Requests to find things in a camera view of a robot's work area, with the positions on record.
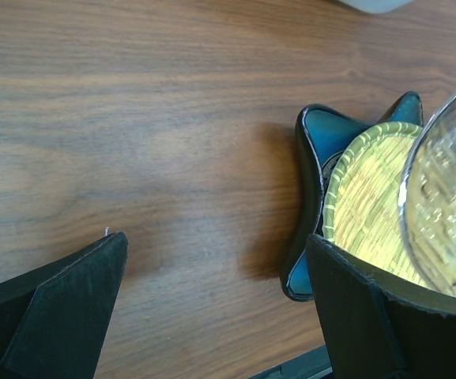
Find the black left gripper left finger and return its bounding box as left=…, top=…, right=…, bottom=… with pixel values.
left=0, top=232, right=128, bottom=378

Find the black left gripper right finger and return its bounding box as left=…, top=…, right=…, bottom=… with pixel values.
left=306, top=235, right=456, bottom=378

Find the yellow woven pattern plate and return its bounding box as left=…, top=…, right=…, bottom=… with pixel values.
left=322, top=122, right=431, bottom=289

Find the clear glass plate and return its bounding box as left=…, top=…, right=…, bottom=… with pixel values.
left=398, top=93, right=456, bottom=297

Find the dark teal star plate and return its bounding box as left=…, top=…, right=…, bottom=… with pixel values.
left=281, top=92, right=424, bottom=302

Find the white plastic bin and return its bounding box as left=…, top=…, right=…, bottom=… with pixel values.
left=339, top=0, right=413, bottom=14

